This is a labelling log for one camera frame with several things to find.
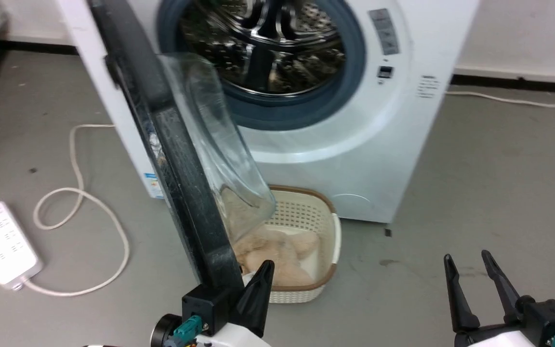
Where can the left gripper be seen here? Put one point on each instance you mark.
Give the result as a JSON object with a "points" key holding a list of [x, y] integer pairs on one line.
{"points": [[207, 313]]}

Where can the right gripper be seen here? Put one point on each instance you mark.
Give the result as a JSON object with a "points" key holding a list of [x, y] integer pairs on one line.
{"points": [[547, 323]]}

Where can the black washing machine door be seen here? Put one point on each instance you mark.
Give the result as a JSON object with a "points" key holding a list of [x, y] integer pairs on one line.
{"points": [[186, 159]]}

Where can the white front-load washing machine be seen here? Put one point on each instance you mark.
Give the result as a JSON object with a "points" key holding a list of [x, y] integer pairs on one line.
{"points": [[354, 144]]}

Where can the steel washing machine drum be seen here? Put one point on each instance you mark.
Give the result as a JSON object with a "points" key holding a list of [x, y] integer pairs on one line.
{"points": [[287, 43]]}

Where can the beige clothing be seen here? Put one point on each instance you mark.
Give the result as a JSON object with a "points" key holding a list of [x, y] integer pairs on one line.
{"points": [[282, 250]]}

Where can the cream laundry basket brown rim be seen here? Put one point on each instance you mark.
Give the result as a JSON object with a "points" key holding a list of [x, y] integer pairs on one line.
{"points": [[328, 231]]}

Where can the blue energy label sticker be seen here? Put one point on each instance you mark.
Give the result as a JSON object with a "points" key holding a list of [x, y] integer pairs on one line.
{"points": [[153, 185]]}

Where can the white power strip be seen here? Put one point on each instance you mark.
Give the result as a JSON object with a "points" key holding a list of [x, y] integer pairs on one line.
{"points": [[3, 243]]}

